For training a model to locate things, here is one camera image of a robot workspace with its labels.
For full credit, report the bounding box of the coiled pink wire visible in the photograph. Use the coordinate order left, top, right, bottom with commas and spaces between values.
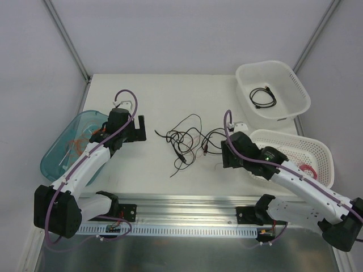
296, 163, 320, 179

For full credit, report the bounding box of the deep white plastic tub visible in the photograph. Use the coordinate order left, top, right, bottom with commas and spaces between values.
235, 60, 311, 129

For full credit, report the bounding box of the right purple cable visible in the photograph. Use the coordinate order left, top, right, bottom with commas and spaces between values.
223, 109, 363, 222

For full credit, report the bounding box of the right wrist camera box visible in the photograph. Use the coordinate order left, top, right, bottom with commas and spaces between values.
227, 122, 249, 133

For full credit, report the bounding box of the frame post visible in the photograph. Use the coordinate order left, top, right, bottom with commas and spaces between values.
41, 0, 91, 83
293, 0, 343, 74

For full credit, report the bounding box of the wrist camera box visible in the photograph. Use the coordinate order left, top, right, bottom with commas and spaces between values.
227, 122, 249, 133
113, 100, 133, 112

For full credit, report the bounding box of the right frame post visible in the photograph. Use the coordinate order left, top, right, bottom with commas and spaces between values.
293, 0, 343, 74

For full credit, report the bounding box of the white slotted cable duct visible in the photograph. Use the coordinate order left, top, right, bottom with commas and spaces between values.
76, 223, 258, 239

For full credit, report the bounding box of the teal transparent plastic tray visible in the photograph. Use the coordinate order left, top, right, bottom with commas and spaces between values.
40, 110, 108, 182

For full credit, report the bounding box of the black usb cable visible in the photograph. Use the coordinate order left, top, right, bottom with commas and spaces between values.
250, 84, 277, 110

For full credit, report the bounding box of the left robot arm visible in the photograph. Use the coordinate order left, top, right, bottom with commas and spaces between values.
33, 108, 146, 238

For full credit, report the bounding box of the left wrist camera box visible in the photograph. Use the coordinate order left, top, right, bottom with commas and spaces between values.
113, 100, 133, 112

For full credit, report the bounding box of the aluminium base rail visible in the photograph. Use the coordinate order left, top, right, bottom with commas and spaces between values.
116, 193, 260, 227

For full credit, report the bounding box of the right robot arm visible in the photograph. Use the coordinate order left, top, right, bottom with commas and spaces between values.
221, 131, 362, 252

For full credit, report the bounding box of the left frame post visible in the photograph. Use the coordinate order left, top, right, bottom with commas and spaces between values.
41, 0, 91, 83

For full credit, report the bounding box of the perforated white plastic basket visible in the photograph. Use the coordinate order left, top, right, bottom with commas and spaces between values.
250, 129, 335, 189

